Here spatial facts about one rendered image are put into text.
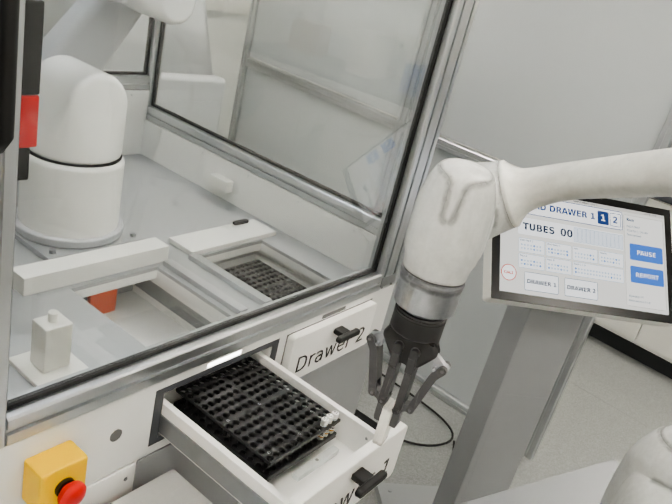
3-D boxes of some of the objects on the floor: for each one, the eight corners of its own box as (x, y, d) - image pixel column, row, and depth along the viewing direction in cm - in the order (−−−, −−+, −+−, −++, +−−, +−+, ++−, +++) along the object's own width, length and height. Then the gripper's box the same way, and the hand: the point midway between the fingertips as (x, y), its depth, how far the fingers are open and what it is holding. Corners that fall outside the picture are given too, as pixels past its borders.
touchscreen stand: (553, 625, 200) (707, 330, 160) (408, 621, 190) (534, 306, 149) (493, 497, 244) (602, 241, 204) (374, 488, 234) (463, 217, 194)
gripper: (473, 316, 97) (426, 446, 106) (390, 281, 101) (352, 409, 111) (458, 336, 91) (409, 473, 100) (370, 297, 95) (332, 432, 104)
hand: (385, 421), depth 104 cm, fingers closed
